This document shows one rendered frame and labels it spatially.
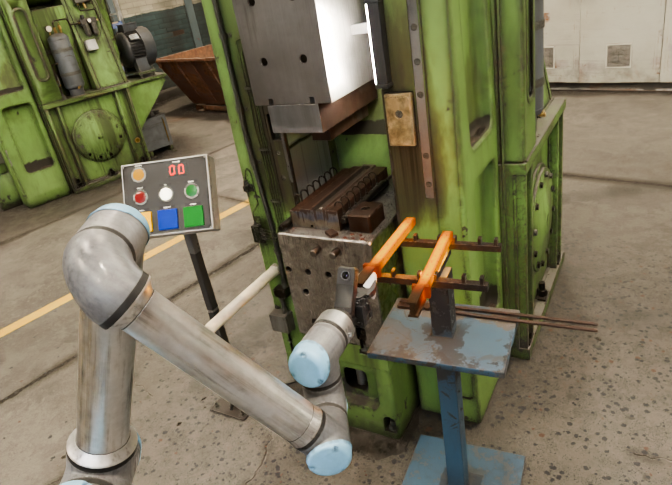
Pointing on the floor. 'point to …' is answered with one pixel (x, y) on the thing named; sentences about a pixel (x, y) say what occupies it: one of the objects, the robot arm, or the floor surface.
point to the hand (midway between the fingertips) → (368, 272)
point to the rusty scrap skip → (196, 77)
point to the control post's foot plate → (228, 410)
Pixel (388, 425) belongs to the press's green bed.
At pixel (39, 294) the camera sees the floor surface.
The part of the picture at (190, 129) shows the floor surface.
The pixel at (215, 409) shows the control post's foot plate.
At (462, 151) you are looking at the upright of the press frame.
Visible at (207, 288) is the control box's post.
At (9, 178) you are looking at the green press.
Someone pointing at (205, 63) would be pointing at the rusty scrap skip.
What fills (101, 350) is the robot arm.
